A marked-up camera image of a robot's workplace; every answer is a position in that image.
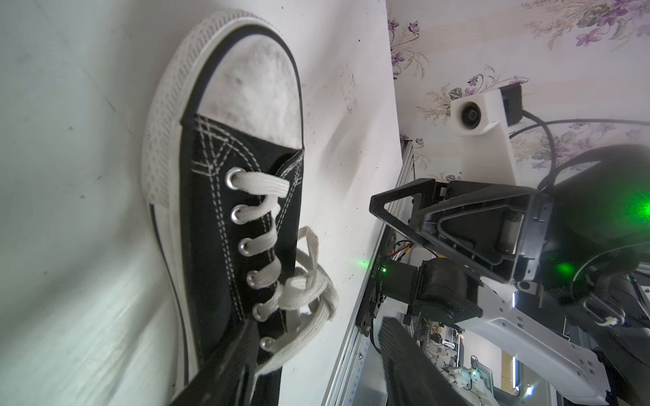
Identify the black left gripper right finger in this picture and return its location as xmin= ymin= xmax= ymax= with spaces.
xmin=378 ymin=317 xmax=467 ymax=406

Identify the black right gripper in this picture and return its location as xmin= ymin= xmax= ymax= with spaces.
xmin=369 ymin=179 xmax=554 ymax=284

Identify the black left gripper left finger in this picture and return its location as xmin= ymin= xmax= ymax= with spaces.
xmin=171 ymin=321 xmax=259 ymax=406

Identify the black canvas sneaker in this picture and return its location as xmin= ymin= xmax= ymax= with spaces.
xmin=142 ymin=9 xmax=339 ymax=405

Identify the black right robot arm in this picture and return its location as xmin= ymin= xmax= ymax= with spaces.
xmin=370 ymin=145 xmax=649 ymax=402

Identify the aluminium rail frame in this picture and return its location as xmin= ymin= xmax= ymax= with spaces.
xmin=319 ymin=141 xmax=423 ymax=406

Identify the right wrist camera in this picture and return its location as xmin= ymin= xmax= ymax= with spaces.
xmin=449 ymin=84 xmax=523 ymax=186

